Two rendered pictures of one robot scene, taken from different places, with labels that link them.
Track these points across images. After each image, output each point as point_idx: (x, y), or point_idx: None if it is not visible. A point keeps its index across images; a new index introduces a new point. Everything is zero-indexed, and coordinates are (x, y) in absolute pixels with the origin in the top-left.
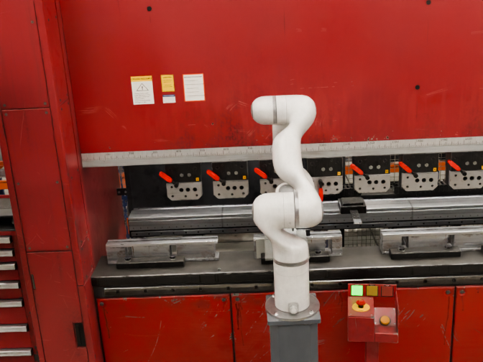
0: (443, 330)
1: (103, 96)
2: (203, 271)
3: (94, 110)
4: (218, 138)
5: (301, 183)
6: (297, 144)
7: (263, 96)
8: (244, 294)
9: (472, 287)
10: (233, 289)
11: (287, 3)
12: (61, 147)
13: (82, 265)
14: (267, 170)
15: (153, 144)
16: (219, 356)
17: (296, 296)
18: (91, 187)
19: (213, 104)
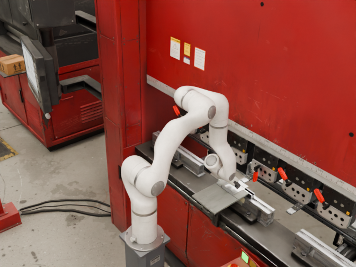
0: None
1: (158, 44)
2: (179, 179)
3: (153, 51)
4: None
5: (152, 163)
6: (174, 134)
7: (185, 87)
8: (195, 208)
9: None
10: (190, 200)
11: (263, 15)
12: (117, 67)
13: (123, 138)
14: (230, 139)
15: (176, 86)
16: (180, 232)
17: (135, 232)
18: (158, 96)
19: (208, 76)
